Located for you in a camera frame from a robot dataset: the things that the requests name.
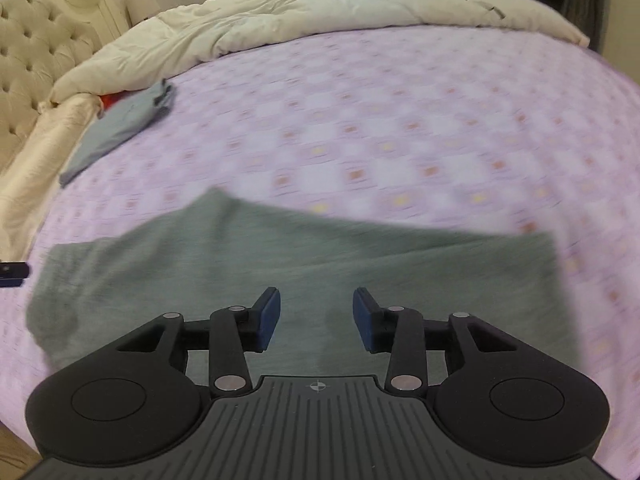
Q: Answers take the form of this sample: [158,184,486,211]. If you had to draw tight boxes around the purple checked bed sheet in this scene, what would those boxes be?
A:
[0,24,640,480]

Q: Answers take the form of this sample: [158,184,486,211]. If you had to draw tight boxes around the cream tufted headboard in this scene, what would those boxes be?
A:
[0,0,130,169]

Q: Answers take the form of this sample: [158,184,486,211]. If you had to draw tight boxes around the grey-green knit pants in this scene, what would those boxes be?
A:
[26,190,582,375]

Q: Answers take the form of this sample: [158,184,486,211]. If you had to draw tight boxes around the shiny cream pillow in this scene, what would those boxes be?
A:
[1,93,103,261]

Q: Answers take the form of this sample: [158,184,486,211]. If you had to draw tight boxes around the red cloth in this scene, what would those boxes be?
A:
[100,91,129,112]

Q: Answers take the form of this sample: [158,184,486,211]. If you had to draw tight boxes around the folded grey-blue garment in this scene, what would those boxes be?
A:
[58,79,177,188]

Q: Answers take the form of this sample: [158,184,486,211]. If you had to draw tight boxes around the cream quilted duvet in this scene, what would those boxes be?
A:
[47,0,589,105]

